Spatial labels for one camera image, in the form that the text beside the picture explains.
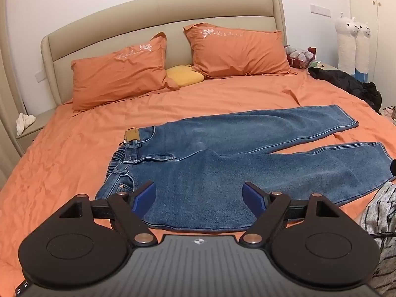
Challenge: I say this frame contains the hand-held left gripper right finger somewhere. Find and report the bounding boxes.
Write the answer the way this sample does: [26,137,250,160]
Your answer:
[242,182,340,248]

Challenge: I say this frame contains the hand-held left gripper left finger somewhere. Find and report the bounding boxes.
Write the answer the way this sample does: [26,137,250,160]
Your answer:
[57,182,156,246]

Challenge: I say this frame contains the blue denim pants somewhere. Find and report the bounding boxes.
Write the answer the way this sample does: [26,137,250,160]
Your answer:
[94,104,396,232]

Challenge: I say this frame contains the grey striped garment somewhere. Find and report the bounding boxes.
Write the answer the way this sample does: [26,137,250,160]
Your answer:
[360,181,396,297]

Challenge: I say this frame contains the orange bed sheet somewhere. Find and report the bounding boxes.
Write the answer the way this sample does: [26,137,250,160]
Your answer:
[0,68,396,273]

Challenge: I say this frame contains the black jacket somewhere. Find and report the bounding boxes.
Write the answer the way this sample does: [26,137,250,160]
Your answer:
[308,67,382,112]

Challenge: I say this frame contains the beige nightstand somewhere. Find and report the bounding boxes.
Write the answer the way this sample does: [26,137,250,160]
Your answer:
[15,110,58,158]
[308,61,340,72]

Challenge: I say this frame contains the white alpaca plush toy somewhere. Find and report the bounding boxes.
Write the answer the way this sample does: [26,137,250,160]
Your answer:
[354,21,372,82]
[335,12,359,74]

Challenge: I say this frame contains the yellow plush cushion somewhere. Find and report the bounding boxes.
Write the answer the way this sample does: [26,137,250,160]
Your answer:
[166,65,205,88]

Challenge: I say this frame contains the orange embroidered pillow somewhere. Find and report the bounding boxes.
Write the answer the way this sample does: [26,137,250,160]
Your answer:
[71,32,180,112]
[183,22,299,79]

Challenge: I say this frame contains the white crumpled cloth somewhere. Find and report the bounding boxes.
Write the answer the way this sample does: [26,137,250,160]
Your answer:
[16,112,36,129]

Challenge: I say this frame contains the red plush toy bundle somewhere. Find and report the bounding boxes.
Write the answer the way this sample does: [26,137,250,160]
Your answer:
[285,45,318,69]

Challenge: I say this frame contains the beige padded headboard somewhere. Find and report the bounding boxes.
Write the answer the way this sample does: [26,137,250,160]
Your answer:
[40,0,287,106]

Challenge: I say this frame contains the white wall switch panel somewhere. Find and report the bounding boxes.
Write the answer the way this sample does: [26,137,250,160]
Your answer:
[310,4,333,16]

